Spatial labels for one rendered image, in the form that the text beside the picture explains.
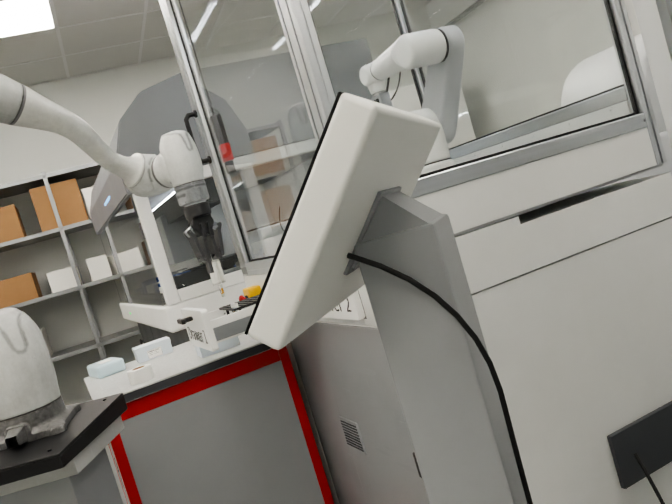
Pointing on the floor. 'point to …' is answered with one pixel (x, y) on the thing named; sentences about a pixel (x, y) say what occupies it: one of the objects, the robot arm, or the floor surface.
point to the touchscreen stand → (440, 368)
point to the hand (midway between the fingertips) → (216, 271)
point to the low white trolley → (215, 430)
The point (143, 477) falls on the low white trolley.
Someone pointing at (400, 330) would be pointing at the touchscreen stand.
